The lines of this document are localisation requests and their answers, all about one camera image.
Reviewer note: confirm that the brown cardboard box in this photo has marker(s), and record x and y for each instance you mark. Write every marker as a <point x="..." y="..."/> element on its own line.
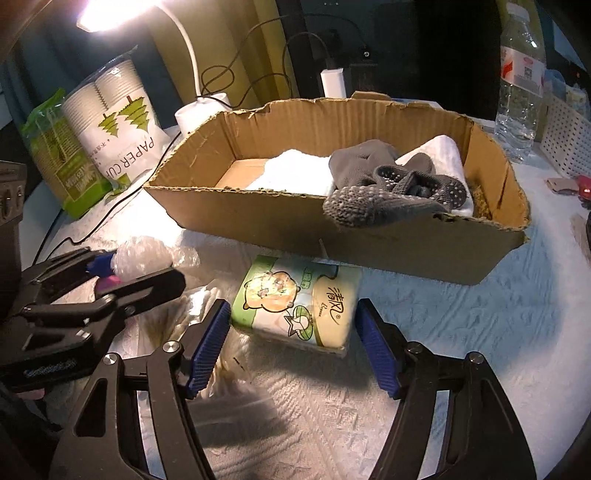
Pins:
<point x="202" y="187"/>

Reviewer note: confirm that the cotton swab bag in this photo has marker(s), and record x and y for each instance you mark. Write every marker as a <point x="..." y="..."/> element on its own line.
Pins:
<point x="200" y="323"/>

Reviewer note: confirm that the yellow curtain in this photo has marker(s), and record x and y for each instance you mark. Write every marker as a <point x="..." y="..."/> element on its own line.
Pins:
<point x="239" y="50"/>

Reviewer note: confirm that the black power adapter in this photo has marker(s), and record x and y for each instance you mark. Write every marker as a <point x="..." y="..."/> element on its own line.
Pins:
<point x="363" y="70"/>

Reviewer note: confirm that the green paper cup package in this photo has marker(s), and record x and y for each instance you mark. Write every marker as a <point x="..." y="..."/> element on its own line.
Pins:
<point x="60" y="158"/>

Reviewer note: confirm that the white desk lamp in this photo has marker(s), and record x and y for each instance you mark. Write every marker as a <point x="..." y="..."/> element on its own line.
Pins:
<point x="105" y="16"/>

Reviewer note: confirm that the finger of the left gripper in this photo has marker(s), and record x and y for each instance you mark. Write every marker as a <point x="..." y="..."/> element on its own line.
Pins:
<point x="69" y="265"/>
<point x="41" y="312"/>

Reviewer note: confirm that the white perforated basket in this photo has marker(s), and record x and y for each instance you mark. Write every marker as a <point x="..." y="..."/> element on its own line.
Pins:
<point x="566" y="141"/>

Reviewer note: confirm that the clear water bottle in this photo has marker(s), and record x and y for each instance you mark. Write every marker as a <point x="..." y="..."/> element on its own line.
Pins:
<point x="521" y="84"/>

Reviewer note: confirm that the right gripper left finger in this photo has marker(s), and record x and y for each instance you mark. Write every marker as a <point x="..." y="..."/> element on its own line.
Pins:
<point x="102" y="439"/>

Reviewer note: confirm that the green tissue packet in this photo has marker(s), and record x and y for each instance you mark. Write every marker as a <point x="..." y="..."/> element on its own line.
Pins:
<point x="307" y="304"/>

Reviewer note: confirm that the grey dotted glove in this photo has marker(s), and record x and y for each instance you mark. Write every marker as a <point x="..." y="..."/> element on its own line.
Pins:
<point x="370" y="189"/>

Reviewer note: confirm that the clear bubble wrap bag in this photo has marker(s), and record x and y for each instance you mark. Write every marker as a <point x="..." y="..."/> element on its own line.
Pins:
<point x="140" y="256"/>

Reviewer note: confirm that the white charger adapter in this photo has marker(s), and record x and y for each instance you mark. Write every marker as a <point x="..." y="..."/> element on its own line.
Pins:
<point x="333" y="83"/>

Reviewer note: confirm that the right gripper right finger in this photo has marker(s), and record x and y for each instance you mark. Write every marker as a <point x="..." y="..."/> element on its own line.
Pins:
<point x="483" y="437"/>

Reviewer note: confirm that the white textured tablecloth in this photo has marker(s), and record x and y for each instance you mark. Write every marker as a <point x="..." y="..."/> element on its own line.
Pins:
<point x="530" y="317"/>

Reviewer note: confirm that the white towel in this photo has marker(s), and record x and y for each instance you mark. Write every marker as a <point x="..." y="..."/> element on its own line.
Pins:
<point x="446" y="159"/>

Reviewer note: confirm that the pink plush toy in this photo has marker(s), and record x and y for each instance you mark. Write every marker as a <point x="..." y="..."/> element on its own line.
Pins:
<point x="104" y="284"/>

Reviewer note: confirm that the brown fuzzy pouch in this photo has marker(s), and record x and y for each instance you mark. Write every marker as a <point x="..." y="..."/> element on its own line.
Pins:
<point x="481" y="207"/>

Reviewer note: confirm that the white paper napkin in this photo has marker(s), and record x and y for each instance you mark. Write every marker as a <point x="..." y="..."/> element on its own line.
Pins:
<point x="295" y="172"/>

